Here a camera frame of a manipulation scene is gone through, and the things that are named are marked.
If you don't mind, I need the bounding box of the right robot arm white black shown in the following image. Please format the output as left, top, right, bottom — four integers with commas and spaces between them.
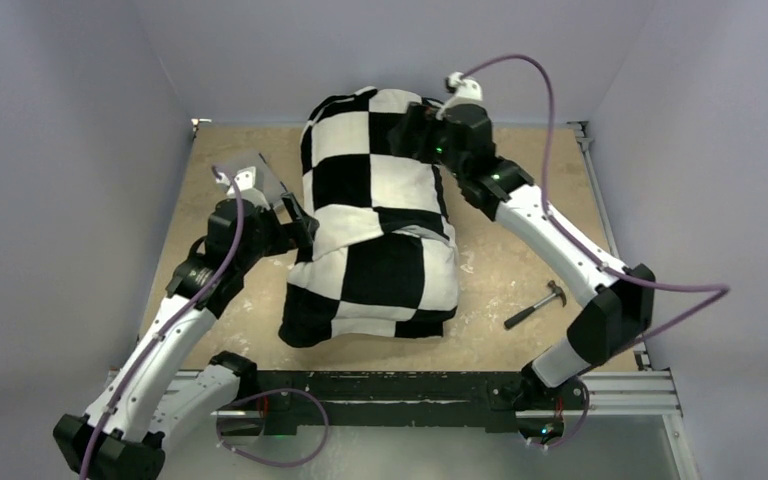
388, 102, 655, 407

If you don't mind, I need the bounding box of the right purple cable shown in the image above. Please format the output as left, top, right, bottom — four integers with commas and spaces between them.
460, 54, 731, 346

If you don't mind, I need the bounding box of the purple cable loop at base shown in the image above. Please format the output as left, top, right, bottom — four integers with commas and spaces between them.
215, 388, 331, 469

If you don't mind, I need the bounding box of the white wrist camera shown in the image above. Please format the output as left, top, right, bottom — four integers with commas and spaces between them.
212, 166, 271, 209
435, 72, 484, 120

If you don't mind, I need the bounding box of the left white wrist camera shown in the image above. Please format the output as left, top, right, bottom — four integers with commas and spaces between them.
212, 166, 271, 209

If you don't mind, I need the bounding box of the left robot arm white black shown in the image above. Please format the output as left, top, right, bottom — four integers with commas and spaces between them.
53, 192, 317, 479

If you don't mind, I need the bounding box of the black white checkered pillowcase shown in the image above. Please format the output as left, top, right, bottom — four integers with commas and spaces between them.
278, 86, 460, 348

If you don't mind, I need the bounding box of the clear plastic organizer box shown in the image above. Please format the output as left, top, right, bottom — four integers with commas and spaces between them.
211, 150, 288, 211

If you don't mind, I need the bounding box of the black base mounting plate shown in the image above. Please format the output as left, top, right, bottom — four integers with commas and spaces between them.
219, 370, 589, 439

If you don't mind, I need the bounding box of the black handled hammer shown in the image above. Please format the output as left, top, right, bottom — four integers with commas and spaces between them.
503, 280, 568, 330

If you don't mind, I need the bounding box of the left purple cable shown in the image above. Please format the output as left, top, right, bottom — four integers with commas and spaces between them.
77, 166, 246, 480

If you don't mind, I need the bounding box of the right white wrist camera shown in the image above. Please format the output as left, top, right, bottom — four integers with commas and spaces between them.
435, 72, 484, 120

